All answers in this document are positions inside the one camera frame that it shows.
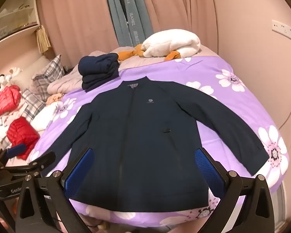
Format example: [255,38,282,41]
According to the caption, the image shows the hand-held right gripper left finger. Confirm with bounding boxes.
[16,147,97,233]

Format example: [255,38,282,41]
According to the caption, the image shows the purple floral bedsheet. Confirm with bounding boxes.
[29,55,290,226]

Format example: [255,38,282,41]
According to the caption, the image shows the pink curtain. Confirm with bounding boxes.
[36,0,120,72]
[137,0,220,54]

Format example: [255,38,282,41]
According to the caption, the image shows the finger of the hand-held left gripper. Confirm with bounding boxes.
[0,143,27,168]
[1,151,57,175]

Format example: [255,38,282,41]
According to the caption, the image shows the folded dark navy clothes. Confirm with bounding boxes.
[81,67,120,93]

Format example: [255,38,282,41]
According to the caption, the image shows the white goose plush toy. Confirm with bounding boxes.
[118,29,201,62]

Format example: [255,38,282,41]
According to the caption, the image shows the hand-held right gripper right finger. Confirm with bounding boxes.
[195,147,275,233]

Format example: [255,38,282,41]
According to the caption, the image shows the pinkish grey quilt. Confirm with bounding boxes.
[47,45,219,94]

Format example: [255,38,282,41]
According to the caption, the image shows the white quilted garment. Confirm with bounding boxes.
[30,101,63,131]

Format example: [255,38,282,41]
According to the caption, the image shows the yellow tassel fringe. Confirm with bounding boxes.
[36,25,52,54]

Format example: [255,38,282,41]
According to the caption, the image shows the red down jacket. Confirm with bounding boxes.
[0,84,22,122]
[6,116,39,161]

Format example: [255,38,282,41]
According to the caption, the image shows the grey-blue printed curtain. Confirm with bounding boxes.
[103,0,154,48]

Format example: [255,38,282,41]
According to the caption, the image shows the pale pink garment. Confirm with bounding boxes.
[0,116,12,131]

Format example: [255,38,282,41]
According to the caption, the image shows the folded blue knit sweater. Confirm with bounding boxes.
[78,53,119,78]

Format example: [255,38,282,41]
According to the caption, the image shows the white dog plush toy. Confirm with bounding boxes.
[0,74,14,88]

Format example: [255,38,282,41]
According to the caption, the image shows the cream padded headboard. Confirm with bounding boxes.
[0,55,61,88]

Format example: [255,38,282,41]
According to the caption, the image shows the white wall shelf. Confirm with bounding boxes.
[0,0,43,54]

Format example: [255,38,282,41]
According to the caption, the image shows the peach crumpled cloth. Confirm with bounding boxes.
[46,93,63,106]

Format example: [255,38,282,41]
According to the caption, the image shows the white wall socket strip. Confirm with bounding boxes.
[272,19,291,43]

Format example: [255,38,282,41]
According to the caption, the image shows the grey plaid ruffled pillow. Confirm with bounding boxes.
[31,55,66,88]

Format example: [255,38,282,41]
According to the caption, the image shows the navy zip jacket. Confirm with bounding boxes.
[36,76,269,205]

